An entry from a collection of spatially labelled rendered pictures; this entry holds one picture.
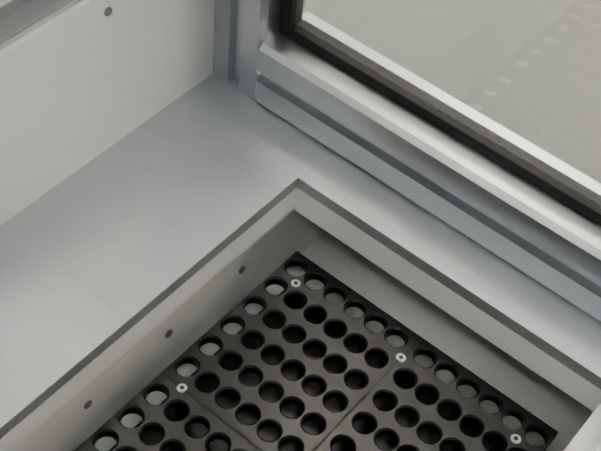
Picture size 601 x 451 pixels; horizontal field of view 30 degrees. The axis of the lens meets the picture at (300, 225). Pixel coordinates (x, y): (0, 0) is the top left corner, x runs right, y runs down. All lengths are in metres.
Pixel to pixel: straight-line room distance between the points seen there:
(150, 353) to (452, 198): 0.19
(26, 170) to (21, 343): 0.09
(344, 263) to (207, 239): 0.16
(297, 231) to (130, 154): 0.13
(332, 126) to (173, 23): 0.10
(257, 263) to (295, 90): 0.11
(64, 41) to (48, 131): 0.05
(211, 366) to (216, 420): 0.03
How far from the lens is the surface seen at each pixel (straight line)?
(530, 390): 0.69
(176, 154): 0.63
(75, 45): 0.57
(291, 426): 0.58
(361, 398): 0.59
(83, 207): 0.61
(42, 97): 0.57
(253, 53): 0.64
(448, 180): 0.59
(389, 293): 0.71
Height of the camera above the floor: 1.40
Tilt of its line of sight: 49 degrees down
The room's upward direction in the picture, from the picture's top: 7 degrees clockwise
